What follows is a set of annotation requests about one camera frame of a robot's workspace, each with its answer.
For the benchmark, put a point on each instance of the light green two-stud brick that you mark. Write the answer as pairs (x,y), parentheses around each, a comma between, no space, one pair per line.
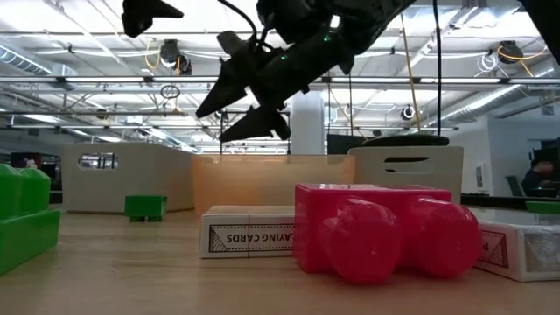
(26,236)

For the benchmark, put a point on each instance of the black aluminium table frame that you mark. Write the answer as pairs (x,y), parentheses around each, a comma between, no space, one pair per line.
(494,201)

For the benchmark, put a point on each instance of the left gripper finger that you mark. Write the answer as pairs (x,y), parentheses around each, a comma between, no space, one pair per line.
(144,15)

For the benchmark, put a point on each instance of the red two-stud toy brick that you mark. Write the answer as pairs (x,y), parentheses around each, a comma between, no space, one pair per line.
(363,236)

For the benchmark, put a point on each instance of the orange translucent plastic bin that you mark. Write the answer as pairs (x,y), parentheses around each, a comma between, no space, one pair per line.
(262,184)

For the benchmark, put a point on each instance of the silver ventilation duct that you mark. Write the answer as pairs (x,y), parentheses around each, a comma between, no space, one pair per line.
(481,102)

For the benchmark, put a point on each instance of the grey plastic bin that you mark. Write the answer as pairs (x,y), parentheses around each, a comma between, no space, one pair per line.
(149,184)
(437,175)

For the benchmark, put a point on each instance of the small dark green brick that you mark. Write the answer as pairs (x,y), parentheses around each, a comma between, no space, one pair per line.
(145,205)

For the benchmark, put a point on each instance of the black monitor screen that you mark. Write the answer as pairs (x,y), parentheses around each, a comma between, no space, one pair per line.
(341,143)

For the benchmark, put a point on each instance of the long ceiling light strip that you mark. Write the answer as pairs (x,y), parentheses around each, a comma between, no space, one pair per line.
(109,79)

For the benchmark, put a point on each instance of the person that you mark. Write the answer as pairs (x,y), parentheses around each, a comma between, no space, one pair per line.
(540,177)

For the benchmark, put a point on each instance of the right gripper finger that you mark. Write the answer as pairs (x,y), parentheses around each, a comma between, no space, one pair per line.
(232,83)
(262,122)

